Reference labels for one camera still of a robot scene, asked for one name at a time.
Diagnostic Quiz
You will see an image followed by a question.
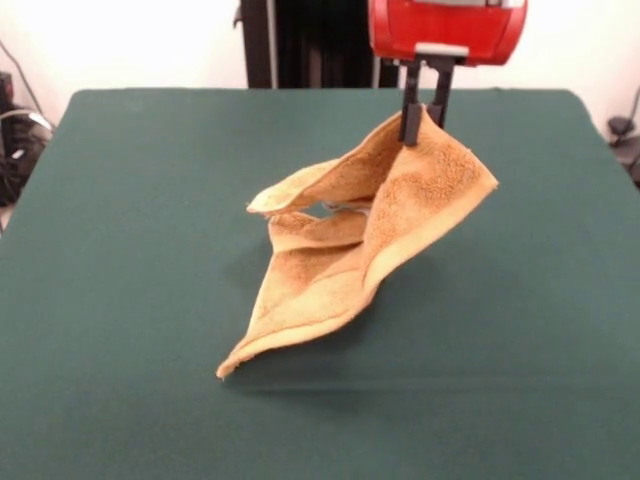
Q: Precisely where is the black equipment with cables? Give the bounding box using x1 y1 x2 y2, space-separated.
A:
0 70 55 207

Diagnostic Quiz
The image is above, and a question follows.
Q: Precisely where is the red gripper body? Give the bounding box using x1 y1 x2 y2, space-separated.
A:
368 0 529 68

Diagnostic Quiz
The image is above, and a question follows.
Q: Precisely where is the yellow terry towel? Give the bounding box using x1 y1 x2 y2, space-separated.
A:
214 104 501 381

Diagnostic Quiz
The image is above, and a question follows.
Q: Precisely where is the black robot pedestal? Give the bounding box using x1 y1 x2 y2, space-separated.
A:
232 0 414 90

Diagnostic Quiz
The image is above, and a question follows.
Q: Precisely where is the dark green tablecloth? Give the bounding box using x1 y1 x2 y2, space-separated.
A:
0 87 640 480

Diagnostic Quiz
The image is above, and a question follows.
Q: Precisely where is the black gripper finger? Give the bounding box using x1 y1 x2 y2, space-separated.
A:
425 63 455 130
398 59 426 148

